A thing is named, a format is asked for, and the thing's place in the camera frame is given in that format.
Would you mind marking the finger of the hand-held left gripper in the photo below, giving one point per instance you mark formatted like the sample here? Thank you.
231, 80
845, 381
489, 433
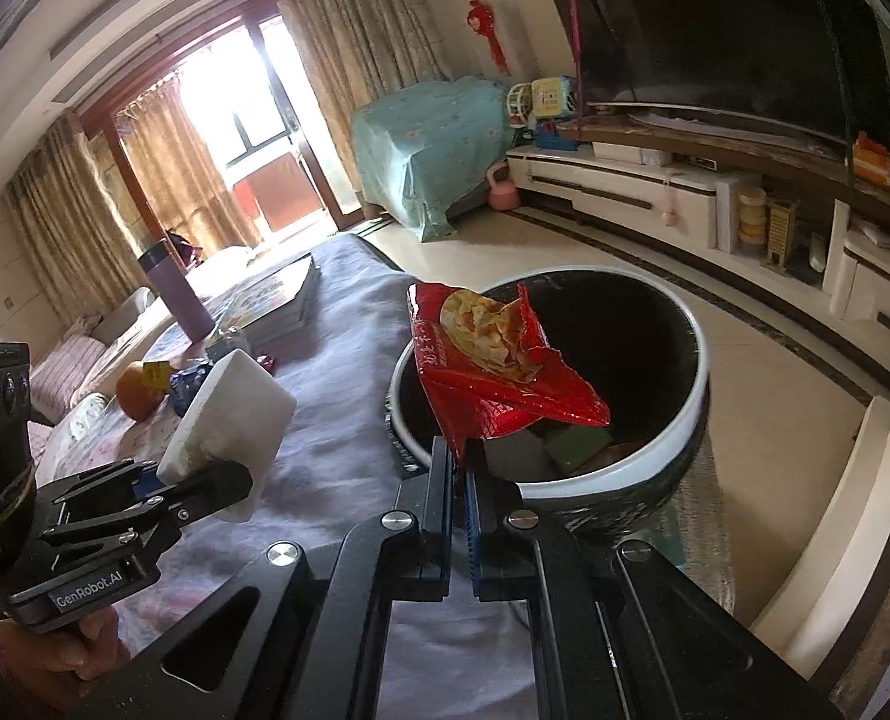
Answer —
115, 484
212, 491

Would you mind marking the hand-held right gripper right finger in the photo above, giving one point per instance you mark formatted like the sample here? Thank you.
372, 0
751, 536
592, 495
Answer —
475, 540

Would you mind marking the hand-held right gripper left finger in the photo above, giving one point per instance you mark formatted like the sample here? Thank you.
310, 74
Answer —
439, 495

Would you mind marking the white foam block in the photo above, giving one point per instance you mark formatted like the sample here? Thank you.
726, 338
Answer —
227, 412

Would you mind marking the red snack packet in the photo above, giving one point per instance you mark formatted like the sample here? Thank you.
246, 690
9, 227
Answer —
490, 397

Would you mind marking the white bin black liner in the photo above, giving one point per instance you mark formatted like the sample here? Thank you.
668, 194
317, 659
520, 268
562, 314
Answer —
655, 457

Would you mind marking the person's left hand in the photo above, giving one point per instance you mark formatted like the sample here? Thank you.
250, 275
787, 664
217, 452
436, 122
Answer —
70, 660

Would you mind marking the orange fruit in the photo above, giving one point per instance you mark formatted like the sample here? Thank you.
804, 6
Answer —
136, 394

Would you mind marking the small striped pink pillow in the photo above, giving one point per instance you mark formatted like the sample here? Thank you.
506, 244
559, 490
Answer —
66, 375

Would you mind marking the blue snack packet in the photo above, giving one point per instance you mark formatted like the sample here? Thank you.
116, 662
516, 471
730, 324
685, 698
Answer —
186, 386

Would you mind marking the yellow snack packet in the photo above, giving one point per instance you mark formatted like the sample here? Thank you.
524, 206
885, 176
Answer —
158, 375

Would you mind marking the beige sofa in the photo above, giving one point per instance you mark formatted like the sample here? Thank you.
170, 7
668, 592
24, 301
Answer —
123, 345

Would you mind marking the grey cushion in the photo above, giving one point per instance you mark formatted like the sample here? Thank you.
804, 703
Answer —
123, 315

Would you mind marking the purple thermos bottle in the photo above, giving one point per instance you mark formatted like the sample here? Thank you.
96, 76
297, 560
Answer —
182, 300

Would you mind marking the teal box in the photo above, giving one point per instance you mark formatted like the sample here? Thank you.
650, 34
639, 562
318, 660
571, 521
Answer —
671, 544

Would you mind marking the picture book stack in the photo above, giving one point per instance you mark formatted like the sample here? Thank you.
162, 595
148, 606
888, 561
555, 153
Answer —
272, 300

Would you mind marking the wide beige curtain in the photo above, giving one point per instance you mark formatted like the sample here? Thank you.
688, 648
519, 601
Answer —
70, 225

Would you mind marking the pink kettlebell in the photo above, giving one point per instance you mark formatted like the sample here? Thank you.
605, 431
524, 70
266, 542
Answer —
503, 191

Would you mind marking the sheer beige curtain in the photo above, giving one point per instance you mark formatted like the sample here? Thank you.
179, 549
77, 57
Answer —
182, 165

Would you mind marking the turquoise cover cloth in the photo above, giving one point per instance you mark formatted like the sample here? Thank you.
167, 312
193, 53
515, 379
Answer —
430, 150

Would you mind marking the white television cabinet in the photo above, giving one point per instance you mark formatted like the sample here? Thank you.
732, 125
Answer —
610, 180

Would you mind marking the white chair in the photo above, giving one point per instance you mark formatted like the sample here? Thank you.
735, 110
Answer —
850, 525

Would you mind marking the blue toy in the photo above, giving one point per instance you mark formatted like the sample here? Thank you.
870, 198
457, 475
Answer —
554, 136

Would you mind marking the white round toy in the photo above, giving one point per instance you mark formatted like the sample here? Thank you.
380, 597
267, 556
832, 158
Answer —
518, 101

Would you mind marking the yellow green toy box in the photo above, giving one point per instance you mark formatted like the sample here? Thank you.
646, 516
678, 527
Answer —
551, 97

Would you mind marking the stack of yellow jars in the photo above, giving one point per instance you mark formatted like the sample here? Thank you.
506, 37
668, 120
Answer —
751, 216

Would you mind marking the tall beige curtain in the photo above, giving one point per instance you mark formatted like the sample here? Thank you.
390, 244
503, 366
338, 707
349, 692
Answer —
362, 22

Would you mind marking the pink ribbon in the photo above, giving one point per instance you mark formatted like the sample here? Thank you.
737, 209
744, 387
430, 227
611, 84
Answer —
574, 30

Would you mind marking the black television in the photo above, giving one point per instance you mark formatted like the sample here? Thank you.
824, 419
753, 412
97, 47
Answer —
715, 37

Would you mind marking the orange toy cash register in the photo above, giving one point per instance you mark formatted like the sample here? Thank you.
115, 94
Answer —
876, 159

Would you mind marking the wooden balcony door frame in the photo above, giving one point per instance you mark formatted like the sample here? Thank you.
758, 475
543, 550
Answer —
115, 142

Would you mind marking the wooden toy frame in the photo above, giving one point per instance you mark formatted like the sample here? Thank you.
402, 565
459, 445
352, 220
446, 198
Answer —
781, 236

